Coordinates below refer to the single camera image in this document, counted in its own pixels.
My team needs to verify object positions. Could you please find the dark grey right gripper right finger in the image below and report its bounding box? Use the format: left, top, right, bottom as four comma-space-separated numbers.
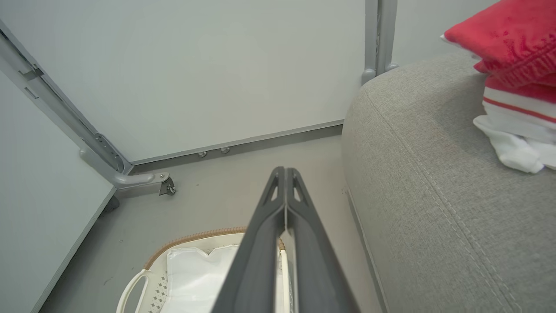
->
285, 167, 361, 313

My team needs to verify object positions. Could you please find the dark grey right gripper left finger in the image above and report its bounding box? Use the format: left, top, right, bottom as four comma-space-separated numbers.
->
211, 166, 288, 313

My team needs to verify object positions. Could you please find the red basketball jersey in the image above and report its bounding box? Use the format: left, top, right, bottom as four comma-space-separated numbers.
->
440, 0, 556, 131

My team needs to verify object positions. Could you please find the grey fabric sofa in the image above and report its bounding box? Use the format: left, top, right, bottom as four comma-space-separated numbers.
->
341, 52, 556, 313

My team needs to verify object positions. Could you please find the white cloth with red stripes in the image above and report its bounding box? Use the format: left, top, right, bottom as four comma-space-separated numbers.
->
473, 114, 556, 174

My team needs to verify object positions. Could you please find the white cloth in basket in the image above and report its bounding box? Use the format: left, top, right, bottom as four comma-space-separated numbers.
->
162, 245, 284, 313

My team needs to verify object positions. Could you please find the white woven-rim laundry basket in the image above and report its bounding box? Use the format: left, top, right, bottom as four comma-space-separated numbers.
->
116, 226, 297, 313

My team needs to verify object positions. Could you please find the black caster wheel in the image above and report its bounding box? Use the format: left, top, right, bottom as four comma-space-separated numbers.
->
159, 176, 177, 196

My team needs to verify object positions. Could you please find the grey curved partition foot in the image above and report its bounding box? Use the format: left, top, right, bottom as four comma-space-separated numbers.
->
79, 147, 171, 197

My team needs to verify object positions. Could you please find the grey partition bottom rail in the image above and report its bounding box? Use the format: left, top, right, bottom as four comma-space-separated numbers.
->
129, 119, 344, 166

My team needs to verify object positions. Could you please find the grey double partition post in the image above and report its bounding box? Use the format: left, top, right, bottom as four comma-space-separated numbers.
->
361, 0, 399, 86

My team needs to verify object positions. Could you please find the grey hinged corner post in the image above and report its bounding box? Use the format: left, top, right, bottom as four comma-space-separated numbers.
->
0, 19, 133, 175

